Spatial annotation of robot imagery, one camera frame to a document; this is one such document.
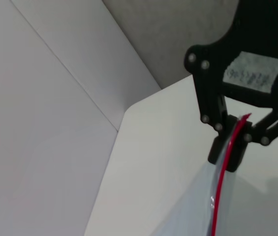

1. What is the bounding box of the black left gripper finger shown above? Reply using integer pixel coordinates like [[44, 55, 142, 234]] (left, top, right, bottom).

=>
[[184, 45, 238, 164], [224, 108, 278, 173]]

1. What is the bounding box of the clear document bag red zipper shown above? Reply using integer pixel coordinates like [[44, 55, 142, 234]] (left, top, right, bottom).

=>
[[152, 113, 252, 236]]

